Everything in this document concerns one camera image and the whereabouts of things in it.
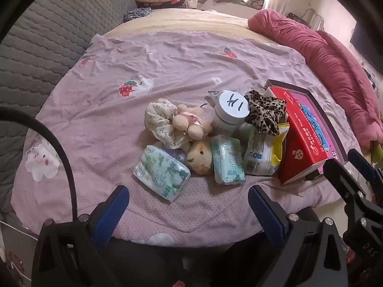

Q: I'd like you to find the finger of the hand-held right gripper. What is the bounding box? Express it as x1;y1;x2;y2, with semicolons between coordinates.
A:
323;158;383;237
348;149;383;192

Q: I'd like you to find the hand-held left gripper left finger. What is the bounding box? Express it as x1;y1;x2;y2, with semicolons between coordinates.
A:
31;185;130;287

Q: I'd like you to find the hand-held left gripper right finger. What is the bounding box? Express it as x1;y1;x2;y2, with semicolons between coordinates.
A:
248;185;349;287

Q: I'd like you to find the dark shallow tray box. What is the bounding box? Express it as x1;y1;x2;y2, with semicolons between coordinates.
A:
265;79;349;181

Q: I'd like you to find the yellow white packet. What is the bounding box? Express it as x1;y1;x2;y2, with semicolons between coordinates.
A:
243;122;290;176

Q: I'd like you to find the teal tissue pack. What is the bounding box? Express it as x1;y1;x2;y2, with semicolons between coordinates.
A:
211;134;246;185

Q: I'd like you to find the yellow plush bear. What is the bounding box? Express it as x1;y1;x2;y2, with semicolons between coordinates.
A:
182;139;214;175

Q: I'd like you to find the leopard print scrunchie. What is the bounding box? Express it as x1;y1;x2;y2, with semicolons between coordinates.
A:
244;90;288;136

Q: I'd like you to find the cream floral scrunchie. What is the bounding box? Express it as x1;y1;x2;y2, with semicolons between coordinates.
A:
144;99;192;150

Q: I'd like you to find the teddy bear with pink dress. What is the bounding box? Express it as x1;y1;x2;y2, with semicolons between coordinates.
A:
174;104;213;140

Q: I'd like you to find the silver purple packet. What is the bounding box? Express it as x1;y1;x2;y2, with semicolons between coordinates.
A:
205;90;228;108

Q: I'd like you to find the yellow-green cushion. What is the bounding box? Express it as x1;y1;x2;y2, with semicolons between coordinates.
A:
369;140;383;163

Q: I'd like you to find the red tissue box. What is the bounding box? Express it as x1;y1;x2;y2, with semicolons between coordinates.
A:
267;86;337;186

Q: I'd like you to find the pink book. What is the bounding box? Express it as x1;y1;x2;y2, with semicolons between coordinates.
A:
284;94;338;159

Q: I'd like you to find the green leaf tissue pack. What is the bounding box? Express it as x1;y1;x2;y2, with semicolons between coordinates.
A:
133;145;191;202

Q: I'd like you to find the pink duvet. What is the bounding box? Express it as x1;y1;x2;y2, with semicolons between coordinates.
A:
248;9;383;147

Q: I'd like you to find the white jar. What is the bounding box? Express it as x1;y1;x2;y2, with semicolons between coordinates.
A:
210;90;250;136

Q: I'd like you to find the lilac strawberry printed blanket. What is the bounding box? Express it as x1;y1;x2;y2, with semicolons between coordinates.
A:
10;30;360;247

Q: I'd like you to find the grey quilted headboard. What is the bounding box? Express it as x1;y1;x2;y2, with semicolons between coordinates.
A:
0;0;138;216

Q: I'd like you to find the dark patterned cloth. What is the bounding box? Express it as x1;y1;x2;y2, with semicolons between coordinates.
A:
123;7;152;23

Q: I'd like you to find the beige bed sheet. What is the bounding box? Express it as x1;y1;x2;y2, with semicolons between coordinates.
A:
105;7;288;48

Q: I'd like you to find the black cable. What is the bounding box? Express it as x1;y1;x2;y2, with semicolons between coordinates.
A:
0;106;79;225

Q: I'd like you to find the black wall television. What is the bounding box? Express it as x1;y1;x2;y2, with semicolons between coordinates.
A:
350;21;383;75

